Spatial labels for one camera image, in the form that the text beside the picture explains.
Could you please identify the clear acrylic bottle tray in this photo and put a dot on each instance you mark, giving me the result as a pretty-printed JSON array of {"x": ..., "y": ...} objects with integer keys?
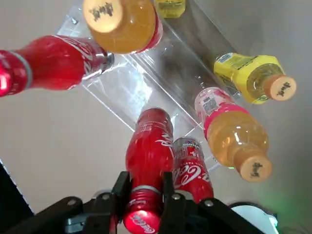
[{"x": 136, "y": 85}]

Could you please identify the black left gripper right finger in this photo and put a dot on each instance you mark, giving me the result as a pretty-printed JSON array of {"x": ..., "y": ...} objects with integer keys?
[{"x": 195, "y": 219}]

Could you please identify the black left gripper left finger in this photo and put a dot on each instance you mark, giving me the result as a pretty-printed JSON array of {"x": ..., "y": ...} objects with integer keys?
[{"x": 97, "y": 214}]

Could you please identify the orange tea bottle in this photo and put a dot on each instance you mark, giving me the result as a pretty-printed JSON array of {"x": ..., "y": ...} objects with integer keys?
[
  {"x": 234, "y": 136},
  {"x": 131, "y": 31}
]

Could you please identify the yellow drink bottle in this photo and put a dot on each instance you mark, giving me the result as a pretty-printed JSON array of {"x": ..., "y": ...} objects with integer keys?
[
  {"x": 248, "y": 70},
  {"x": 170, "y": 8}
]

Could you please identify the red cola bottle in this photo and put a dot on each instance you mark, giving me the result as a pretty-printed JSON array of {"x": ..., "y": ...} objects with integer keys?
[
  {"x": 53, "y": 61},
  {"x": 190, "y": 170},
  {"x": 148, "y": 156}
]

